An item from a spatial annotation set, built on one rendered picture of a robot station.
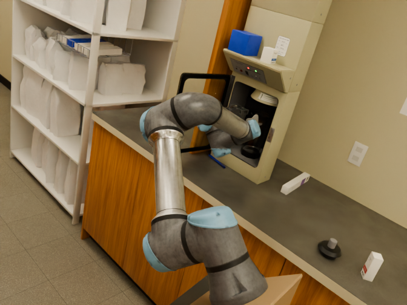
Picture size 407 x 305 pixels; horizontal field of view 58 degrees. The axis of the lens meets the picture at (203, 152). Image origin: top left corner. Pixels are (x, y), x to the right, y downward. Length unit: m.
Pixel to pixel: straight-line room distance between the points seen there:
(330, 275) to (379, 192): 0.72
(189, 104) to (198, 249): 0.44
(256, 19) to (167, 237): 1.13
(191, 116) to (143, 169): 0.88
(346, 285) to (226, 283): 0.60
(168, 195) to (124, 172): 1.09
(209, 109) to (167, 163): 0.22
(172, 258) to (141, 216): 1.12
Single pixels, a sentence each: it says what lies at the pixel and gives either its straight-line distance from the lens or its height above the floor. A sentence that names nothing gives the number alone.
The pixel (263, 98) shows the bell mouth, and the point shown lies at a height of 1.33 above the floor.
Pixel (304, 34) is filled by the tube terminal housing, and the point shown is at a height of 1.66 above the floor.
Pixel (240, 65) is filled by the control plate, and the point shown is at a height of 1.46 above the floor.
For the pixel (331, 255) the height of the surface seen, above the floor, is 0.97.
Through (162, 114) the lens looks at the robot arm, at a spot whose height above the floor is 1.36.
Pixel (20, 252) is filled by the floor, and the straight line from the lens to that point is 2.65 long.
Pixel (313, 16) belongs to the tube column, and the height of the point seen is 1.73.
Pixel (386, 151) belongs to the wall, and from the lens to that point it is 1.99.
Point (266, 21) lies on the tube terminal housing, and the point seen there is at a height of 1.66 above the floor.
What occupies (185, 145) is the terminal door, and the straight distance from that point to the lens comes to 1.80.
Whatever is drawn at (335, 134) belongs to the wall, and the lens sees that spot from 2.06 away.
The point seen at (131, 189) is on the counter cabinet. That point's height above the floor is 0.64.
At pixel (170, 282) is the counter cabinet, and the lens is 2.07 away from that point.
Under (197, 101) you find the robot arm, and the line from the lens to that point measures 1.15.
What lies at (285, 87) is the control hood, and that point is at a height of 1.44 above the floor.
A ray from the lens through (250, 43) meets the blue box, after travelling 1.68.
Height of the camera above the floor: 1.75
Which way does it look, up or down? 24 degrees down
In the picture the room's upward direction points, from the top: 14 degrees clockwise
